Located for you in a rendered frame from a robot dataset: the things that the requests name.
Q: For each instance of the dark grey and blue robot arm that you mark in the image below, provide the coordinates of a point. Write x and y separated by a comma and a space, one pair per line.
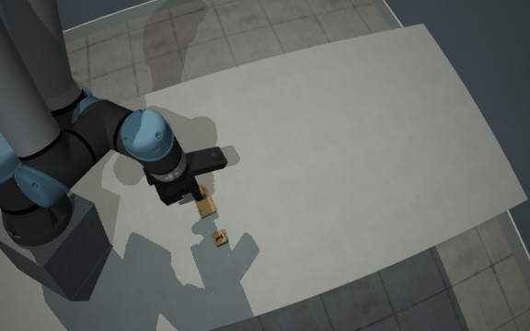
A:
44, 152

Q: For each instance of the tan rectangular tray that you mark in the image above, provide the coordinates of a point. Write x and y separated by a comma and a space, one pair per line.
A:
205, 207

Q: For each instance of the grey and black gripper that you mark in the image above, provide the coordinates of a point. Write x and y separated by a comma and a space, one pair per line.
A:
171, 193

